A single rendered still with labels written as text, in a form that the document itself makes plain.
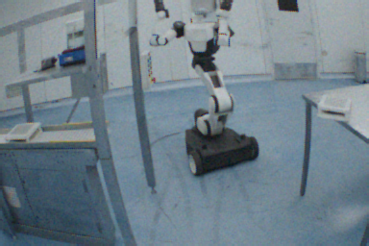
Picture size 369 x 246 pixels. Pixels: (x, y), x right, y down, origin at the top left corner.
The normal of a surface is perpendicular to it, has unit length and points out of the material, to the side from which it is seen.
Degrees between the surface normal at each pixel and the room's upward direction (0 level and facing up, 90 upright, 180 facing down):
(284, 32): 90
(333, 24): 90
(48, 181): 90
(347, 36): 90
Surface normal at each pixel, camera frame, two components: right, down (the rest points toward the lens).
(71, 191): -0.08, 0.36
